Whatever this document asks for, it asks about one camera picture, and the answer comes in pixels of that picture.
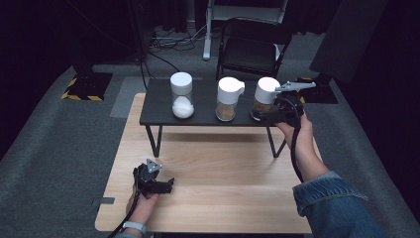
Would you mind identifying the white cup with lid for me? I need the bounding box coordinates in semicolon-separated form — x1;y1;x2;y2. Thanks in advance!
250;75;282;122

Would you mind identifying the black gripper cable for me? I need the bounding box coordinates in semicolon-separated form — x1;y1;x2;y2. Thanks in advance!
280;96;305;183
106;168;142;238

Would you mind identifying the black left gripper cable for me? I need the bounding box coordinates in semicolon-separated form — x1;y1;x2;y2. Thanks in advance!
106;168;142;238

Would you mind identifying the black shelf riser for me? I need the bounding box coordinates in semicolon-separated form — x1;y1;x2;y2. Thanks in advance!
139;77;302;159

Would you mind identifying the spice jar white spout lid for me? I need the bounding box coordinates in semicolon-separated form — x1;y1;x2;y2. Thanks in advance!
215;75;247;123

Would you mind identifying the tangle of floor cables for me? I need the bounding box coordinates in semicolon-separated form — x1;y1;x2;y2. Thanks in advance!
135;23;213;91

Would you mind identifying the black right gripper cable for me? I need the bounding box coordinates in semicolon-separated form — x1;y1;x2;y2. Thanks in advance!
280;96;305;183

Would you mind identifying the black base with yellow stripes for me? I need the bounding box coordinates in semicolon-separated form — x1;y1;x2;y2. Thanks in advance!
60;71;114;102
293;76;339;105

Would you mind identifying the clear jar white lid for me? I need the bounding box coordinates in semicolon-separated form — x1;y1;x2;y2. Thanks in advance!
169;71;195;120

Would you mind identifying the black folding chair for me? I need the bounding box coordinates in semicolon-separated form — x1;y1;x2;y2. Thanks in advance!
215;17;293;82

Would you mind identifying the person's left hand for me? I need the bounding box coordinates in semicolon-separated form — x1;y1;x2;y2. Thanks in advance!
125;189;159;224

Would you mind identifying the dark stand pole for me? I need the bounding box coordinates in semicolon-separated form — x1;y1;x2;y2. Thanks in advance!
126;0;157;65

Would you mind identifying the dark grey panel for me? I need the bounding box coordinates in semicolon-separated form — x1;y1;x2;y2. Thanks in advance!
308;0;389;84

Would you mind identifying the white metal stand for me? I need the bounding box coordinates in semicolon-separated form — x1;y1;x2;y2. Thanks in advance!
202;0;289;61

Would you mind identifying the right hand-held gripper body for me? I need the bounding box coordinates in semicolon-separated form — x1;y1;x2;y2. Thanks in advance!
273;80;317;129

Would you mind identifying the person's right hand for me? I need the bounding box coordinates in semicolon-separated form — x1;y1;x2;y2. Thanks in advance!
274;113;315;152

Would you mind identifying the white wristband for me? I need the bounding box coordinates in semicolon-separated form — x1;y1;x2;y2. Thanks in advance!
121;220;149;236

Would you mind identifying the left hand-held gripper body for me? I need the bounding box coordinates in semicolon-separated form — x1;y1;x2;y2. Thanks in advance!
132;158;163;199

